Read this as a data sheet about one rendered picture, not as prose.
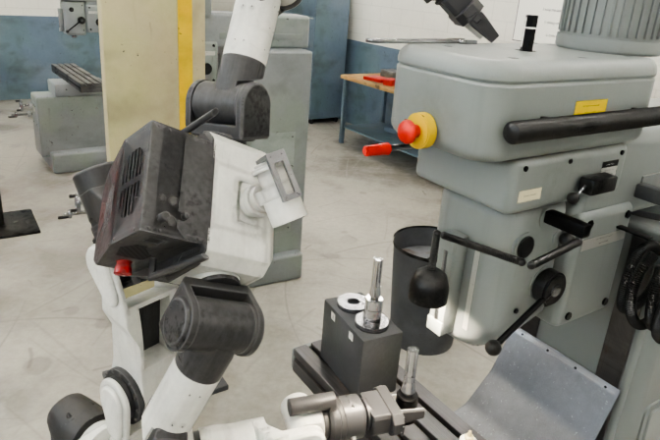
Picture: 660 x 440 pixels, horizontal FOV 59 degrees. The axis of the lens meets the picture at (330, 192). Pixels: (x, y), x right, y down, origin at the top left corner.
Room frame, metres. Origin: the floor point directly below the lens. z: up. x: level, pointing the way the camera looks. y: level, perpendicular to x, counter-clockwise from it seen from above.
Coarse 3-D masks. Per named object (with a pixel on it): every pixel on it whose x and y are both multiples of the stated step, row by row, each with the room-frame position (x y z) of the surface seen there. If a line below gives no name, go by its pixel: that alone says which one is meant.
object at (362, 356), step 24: (336, 312) 1.37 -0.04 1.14; (360, 312) 1.36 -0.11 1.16; (336, 336) 1.36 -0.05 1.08; (360, 336) 1.27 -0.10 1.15; (384, 336) 1.27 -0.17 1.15; (336, 360) 1.35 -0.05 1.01; (360, 360) 1.25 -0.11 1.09; (384, 360) 1.28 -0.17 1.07; (360, 384) 1.25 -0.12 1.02; (384, 384) 1.28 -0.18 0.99
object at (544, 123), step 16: (608, 112) 0.99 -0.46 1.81; (624, 112) 1.00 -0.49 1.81; (640, 112) 1.03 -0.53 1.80; (656, 112) 1.05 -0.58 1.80; (512, 128) 0.85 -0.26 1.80; (528, 128) 0.85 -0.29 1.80; (544, 128) 0.87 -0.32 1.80; (560, 128) 0.89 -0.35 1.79; (576, 128) 0.91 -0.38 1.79; (592, 128) 0.94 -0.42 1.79; (608, 128) 0.97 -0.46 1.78; (624, 128) 1.00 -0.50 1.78
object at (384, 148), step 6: (372, 144) 1.02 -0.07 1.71; (378, 144) 1.03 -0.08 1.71; (384, 144) 1.03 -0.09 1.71; (390, 144) 1.04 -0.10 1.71; (396, 144) 1.05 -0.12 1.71; (402, 144) 1.06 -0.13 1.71; (408, 144) 1.07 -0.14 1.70; (366, 150) 1.01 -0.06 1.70; (372, 150) 1.01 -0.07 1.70; (378, 150) 1.02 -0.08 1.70; (384, 150) 1.02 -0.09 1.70; (390, 150) 1.03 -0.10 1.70; (396, 150) 1.05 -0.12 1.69
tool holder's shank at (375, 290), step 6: (378, 258) 1.33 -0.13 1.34; (378, 264) 1.31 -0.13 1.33; (378, 270) 1.31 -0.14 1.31; (372, 276) 1.32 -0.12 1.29; (378, 276) 1.31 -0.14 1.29; (372, 282) 1.32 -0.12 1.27; (378, 282) 1.32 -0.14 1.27; (372, 288) 1.32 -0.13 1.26; (378, 288) 1.31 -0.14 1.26; (372, 294) 1.31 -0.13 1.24; (378, 294) 1.31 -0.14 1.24
